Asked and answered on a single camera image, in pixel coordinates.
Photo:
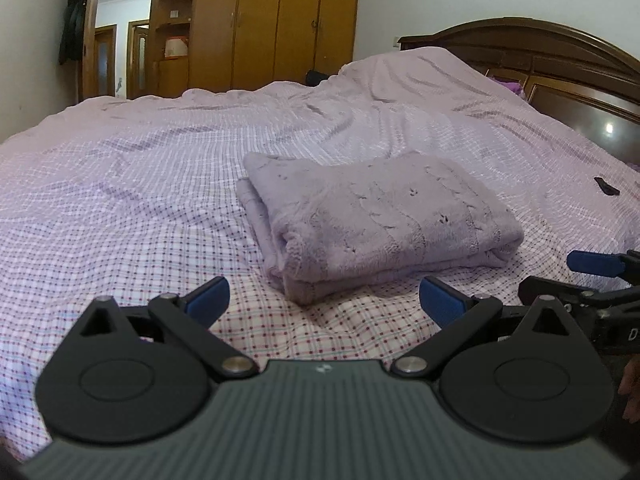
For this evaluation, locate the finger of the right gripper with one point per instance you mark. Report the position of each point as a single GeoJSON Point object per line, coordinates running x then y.
{"type": "Point", "coordinates": [624, 266]}

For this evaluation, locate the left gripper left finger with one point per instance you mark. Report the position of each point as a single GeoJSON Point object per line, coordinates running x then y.
{"type": "Point", "coordinates": [136, 374]}

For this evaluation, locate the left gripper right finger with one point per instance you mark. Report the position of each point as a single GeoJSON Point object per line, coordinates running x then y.
{"type": "Point", "coordinates": [517, 375]}

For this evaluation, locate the lilac knitted sweater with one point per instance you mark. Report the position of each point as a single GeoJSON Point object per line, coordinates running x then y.
{"type": "Point", "coordinates": [326, 229]}

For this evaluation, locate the person's right hand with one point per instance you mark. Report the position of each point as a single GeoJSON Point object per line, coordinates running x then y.
{"type": "Point", "coordinates": [630, 387]}

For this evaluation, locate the small black object on bed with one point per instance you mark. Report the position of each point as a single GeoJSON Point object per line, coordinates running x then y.
{"type": "Point", "coordinates": [606, 188]}

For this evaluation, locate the pink checked bed sheet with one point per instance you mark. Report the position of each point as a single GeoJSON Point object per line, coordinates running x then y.
{"type": "Point", "coordinates": [135, 198]}

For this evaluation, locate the dark wooden headboard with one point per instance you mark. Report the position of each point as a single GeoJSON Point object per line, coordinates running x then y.
{"type": "Point", "coordinates": [572, 76]}

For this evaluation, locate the dark jacket hanging on door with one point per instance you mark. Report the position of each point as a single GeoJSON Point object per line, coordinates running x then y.
{"type": "Point", "coordinates": [72, 38]}

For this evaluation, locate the black item by wardrobe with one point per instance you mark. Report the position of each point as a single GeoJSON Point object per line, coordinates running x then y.
{"type": "Point", "coordinates": [314, 78]}

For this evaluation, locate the wooden shelf unit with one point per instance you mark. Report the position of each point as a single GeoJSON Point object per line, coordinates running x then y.
{"type": "Point", "coordinates": [167, 55]}

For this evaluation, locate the wooden wardrobe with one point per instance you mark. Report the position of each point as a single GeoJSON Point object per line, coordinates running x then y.
{"type": "Point", "coordinates": [246, 44]}

